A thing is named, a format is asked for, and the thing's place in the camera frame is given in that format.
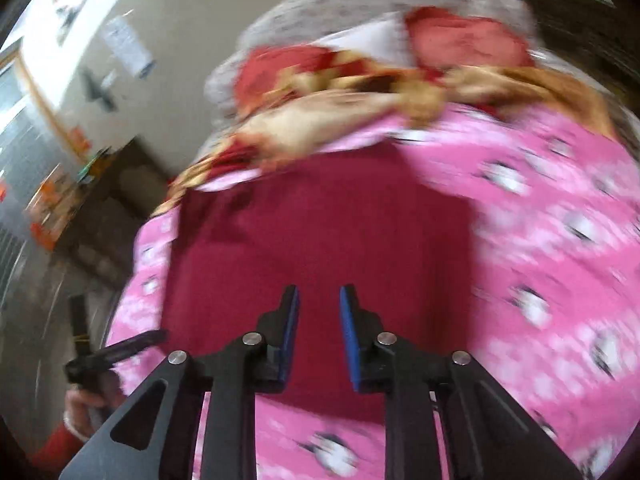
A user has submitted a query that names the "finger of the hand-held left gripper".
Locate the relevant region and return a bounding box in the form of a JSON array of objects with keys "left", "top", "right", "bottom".
[
  {"left": 87, "top": 330, "right": 169, "bottom": 366},
  {"left": 69, "top": 295, "right": 90, "bottom": 356}
]

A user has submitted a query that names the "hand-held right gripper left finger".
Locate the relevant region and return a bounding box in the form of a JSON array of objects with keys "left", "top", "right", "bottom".
[{"left": 59, "top": 285, "right": 301, "bottom": 480}]

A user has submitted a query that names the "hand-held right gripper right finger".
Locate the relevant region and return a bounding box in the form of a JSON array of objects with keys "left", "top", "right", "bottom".
[{"left": 340, "top": 284, "right": 583, "bottom": 480}]

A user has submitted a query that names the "dark red garment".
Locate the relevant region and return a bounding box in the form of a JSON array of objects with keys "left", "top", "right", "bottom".
[{"left": 160, "top": 152, "right": 476, "bottom": 423}]

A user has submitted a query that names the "person's left hand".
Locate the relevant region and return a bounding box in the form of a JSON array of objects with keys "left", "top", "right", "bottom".
[{"left": 64, "top": 390, "right": 101, "bottom": 438}]

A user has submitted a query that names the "dark wooden table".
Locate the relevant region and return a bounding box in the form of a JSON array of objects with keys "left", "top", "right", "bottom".
[{"left": 55, "top": 140, "right": 171, "bottom": 281}]

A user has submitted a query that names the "green and black tool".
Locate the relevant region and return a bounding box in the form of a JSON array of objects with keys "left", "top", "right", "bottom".
[{"left": 77, "top": 147, "right": 113, "bottom": 183}]

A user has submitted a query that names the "red and gold quilt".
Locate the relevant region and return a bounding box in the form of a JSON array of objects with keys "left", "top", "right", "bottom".
[{"left": 150, "top": 47, "right": 616, "bottom": 218}]

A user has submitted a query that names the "pink penguin print blanket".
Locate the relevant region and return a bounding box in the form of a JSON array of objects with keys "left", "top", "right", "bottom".
[{"left": 107, "top": 105, "right": 640, "bottom": 480}]

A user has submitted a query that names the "white cloth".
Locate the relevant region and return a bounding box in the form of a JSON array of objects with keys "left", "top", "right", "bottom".
[{"left": 320, "top": 17, "right": 416, "bottom": 61}]

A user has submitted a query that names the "red fringed pillow cloth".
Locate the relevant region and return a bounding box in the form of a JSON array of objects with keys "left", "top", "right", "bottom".
[{"left": 405, "top": 7, "right": 533, "bottom": 71}]

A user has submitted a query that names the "dark wooden headboard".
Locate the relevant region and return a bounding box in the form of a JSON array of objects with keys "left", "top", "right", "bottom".
[{"left": 500, "top": 0, "right": 640, "bottom": 111}]

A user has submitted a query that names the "black wall sticker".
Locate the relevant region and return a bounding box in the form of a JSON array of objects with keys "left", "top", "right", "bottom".
[{"left": 82, "top": 67, "right": 118, "bottom": 111}]

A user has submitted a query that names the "white wall paper sheet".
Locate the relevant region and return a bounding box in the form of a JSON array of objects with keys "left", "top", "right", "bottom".
[{"left": 105, "top": 15, "right": 156, "bottom": 78}]

